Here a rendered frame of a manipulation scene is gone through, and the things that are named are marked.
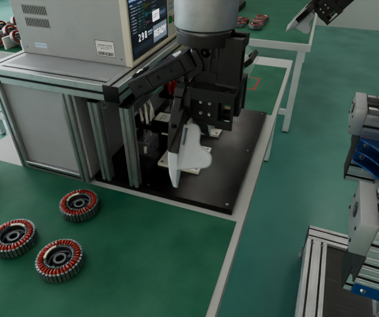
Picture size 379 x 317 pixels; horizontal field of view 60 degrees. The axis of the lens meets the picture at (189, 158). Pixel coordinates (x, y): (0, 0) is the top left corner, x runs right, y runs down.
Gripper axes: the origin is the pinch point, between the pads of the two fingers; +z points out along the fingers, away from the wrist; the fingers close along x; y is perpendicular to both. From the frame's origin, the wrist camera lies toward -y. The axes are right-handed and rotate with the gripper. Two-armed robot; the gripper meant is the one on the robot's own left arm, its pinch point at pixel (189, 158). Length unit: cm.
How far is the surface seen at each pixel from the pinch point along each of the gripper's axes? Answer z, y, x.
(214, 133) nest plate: 37, -15, 66
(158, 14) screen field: -7, -34, 59
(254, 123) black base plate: 38, -3, 81
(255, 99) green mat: 40, -8, 108
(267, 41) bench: 41, -20, 206
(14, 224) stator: 37, -51, 1
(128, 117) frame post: 12.8, -28.6, 27.8
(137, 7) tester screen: -11, -33, 46
